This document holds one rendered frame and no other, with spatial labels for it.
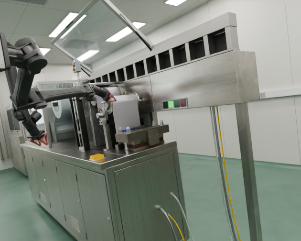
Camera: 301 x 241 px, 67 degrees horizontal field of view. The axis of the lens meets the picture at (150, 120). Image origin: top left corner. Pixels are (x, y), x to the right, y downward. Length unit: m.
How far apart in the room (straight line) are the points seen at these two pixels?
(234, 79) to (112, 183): 0.95
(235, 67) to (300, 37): 2.40
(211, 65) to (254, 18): 2.59
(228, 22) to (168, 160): 1.00
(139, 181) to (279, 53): 2.85
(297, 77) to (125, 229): 2.97
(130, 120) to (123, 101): 0.16
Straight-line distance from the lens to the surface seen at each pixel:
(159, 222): 1.80
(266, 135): 3.95
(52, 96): 1.37
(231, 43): 1.43
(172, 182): 1.81
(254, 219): 1.78
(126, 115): 1.81
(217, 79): 1.46
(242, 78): 1.44
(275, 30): 3.86
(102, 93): 1.63
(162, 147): 1.70
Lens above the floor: 1.21
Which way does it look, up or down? 4 degrees down
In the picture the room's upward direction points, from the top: 8 degrees counter-clockwise
